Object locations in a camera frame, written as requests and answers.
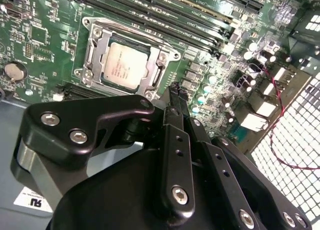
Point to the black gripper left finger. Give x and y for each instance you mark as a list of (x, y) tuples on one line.
[(62, 130)]

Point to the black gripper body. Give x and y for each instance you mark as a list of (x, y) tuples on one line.
[(112, 205)]

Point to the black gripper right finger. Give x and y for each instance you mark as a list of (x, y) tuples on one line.
[(250, 190)]

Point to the silver CPU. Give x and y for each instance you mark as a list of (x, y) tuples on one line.
[(122, 65)]

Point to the metal socket cover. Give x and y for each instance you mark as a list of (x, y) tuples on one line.
[(101, 46)]

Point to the metal locking lever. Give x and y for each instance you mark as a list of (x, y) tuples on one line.
[(135, 36)]

